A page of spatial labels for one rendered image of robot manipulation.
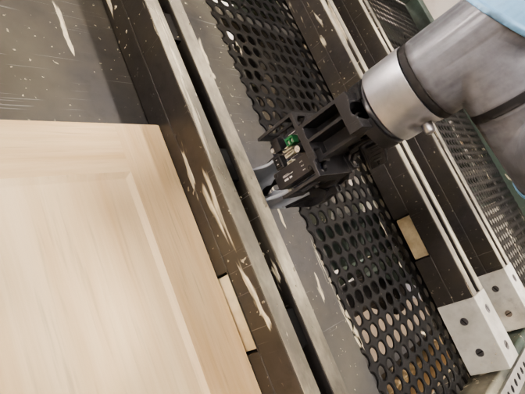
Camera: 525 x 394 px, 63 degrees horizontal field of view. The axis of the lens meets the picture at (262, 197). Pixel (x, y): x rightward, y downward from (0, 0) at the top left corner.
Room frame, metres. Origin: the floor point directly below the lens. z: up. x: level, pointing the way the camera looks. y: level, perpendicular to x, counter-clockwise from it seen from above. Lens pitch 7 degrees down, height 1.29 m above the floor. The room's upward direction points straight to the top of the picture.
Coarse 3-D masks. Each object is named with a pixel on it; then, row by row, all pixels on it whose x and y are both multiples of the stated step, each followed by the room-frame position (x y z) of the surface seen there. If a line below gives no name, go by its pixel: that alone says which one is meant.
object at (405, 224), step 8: (408, 216) 0.79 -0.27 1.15; (400, 224) 0.80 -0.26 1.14; (408, 224) 0.79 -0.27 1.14; (408, 232) 0.79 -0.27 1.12; (416, 232) 0.78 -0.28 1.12; (408, 240) 0.79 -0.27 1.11; (416, 240) 0.78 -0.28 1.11; (416, 248) 0.78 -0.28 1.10; (424, 248) 0.77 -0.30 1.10; (416, 256) 0.78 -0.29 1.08
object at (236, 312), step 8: (224, 280) 0.44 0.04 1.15; (224, 288) 0.44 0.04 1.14; (232, 288) 0.43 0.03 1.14; (224, 296) 0.44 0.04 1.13; (232, 296) 0.43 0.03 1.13; (232, 304) 0.43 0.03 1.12; (232, 312) 0.43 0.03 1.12; (240, 312) 0.42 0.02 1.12; (240, 320) 0.42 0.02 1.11; (240, 328) 0.42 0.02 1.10; (240, 336) 0.42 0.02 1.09; (248, 336) 0.41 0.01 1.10; (248, 344) 0.41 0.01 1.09
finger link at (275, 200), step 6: (276, 192) 0.52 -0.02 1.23; (282, 192) 0.48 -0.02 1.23; (270, 198) 0.48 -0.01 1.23; (276, 198) 0.48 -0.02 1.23; (282, 198) 0.50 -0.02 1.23; (294, 198) 0.50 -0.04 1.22; (300, 198) 0.50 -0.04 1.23; (270, 204) 0.51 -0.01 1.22; (276, 204) 0.52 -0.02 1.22; (282, 204) 0.51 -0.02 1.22; (288, 204) 0.51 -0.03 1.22
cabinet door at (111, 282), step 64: (0, 128) 0.37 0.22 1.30; (64, 128) 0.41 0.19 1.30; (128, 128) 0.47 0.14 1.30; (0, 192) 0.34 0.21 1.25; (64, 192) 0.38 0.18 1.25; (128, 192) 0.42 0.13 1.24; (0, 256) 0.32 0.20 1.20; (64, 256) 0.35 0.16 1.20; (128, 256) 0.39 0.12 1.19; (192, 256) 0.43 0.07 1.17; (0, 320) 0.29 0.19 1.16; (64, 320) 0.32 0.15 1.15; (128, 320) 0.35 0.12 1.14; (192, 320) 0.39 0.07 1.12; (0, 384) 0.27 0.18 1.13; (64, 384) 0.30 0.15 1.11; (128, 384) 0.32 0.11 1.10; (192, 384) 0.36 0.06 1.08; (256, 384) 0.40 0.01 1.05
